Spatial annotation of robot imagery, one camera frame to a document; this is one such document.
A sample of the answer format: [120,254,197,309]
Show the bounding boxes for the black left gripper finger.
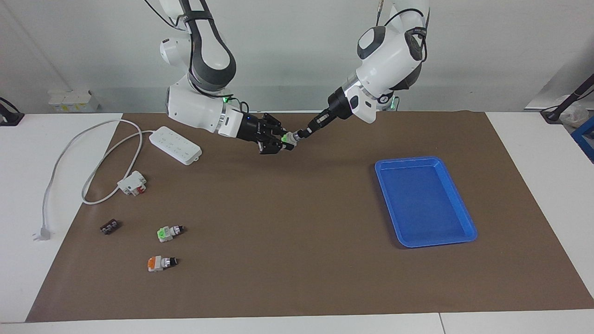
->
[297,109,333,139]

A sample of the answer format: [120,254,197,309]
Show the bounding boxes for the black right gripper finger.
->
[264,113,285,135]
[259,137,296,155]

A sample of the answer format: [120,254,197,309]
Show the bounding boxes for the white power strip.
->
[149,126,203,166]

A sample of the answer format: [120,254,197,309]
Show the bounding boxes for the brown table mat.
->
[26,110,594,323]

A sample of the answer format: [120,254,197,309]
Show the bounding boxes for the blue plastic tray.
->
[374,156,478,249]

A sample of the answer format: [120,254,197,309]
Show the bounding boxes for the white circuit breaker red lever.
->
[117,171,148,197]

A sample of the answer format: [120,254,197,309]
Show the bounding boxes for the white cardboard boxes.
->
[48,90,99,113]

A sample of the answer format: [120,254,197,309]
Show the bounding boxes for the clear plastic bag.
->
[559,102,588,129]

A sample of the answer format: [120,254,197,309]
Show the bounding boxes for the black stand with pole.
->
[541,73,594,124]

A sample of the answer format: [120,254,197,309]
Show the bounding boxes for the black table clamp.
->
[0,97,25,127]

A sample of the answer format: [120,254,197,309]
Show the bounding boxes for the blue crate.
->
[570,116,594,163]

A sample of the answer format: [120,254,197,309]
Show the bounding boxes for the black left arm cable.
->
[374,7,428,63]

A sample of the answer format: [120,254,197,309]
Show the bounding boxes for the orange rotary switch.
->
[148,255,179,273]

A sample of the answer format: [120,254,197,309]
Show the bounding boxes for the white power strip cable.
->
[32,119,156,242]

